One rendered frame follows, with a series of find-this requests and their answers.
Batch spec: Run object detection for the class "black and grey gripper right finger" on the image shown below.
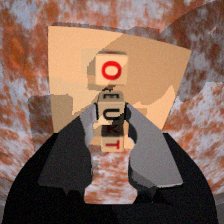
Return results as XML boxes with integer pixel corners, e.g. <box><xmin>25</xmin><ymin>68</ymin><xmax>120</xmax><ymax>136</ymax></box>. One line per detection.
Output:
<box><xmin>124</xmin><ymin>102</ymin><xmax>219</xmax><ymax>224</ymax></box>

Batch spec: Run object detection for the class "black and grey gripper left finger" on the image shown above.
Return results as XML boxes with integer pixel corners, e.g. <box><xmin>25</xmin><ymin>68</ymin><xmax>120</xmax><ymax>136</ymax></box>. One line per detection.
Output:
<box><xmin>1</xmin><ymin>102</ymin><xmax>99</xmax><ymax>224</ymax></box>

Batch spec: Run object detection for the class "tan flat mat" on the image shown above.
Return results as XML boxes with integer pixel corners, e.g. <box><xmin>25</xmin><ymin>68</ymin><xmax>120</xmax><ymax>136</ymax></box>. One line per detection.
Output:
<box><xmin>48</xmin><ymin>26</ymin><xmax>192</xmax><ymax>133</ymax></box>

